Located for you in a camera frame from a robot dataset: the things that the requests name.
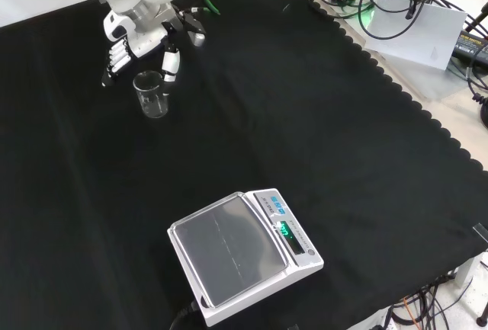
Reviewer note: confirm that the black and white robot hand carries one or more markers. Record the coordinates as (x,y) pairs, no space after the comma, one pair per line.
(146,40)

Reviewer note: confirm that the clear glass beaker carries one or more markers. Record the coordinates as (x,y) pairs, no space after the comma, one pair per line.
(151,97)

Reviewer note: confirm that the black bench cloth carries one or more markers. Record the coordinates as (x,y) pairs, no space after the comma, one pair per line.
(286,135)

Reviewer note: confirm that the white electronic balance steel pan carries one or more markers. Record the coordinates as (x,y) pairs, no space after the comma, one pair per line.
(236,254)

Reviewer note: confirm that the pale board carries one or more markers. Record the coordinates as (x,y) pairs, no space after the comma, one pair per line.
(419,36)

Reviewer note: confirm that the black power adapter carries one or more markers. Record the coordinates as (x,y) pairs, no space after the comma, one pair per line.
(470,46)

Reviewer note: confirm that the clear tape piece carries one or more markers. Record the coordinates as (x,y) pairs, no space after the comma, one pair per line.
(481,231)

